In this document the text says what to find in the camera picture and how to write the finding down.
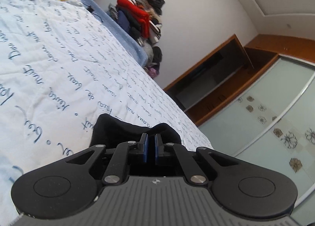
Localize black pants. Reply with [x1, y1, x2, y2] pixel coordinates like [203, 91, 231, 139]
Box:
[90, 114, 182, 149]

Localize pile of clothes by wall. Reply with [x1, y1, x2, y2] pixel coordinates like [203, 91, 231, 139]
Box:
[108, 0, 165, 79]

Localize blue bed blanket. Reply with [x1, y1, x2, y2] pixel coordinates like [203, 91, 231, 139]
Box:
[81, 0, 148, 67]

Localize black cable on bed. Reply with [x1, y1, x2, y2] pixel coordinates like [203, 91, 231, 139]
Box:
[86, 6, 105, 24]

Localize white script-print bed sheet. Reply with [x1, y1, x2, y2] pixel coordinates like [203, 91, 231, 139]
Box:
[1, 0, 211, 225]

